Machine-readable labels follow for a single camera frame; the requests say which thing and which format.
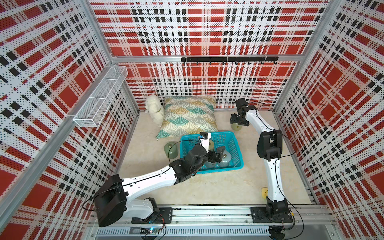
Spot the yellow-green tea canister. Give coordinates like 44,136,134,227
231,123,243,131

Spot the light blue tea canister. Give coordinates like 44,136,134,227
218,151,232,168

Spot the teal plastic basket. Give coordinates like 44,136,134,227
180,131,244,175

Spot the dark green tea canister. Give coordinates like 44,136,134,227
164,142,179,160

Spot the pale yellow tea canister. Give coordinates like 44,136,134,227
209,140,215,151

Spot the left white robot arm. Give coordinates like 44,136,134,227
93,145,225,227

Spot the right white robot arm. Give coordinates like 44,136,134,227
230,98,294,223

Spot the fan-patterned cushion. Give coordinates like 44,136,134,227
156,96,218,139

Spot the yellow sponge toy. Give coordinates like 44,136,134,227
261,187,268,200

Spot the white plush toy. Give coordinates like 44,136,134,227
145,95,165,127

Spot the green circuit board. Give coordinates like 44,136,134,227
140,227,162,235

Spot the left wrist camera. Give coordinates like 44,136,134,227
199,132,211,153

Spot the black wall hook rail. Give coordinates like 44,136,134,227
181,56,279,64

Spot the metal base rail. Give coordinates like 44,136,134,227
84,205,343,240

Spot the clear wire wall shelf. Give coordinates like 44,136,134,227
74,66,128,128

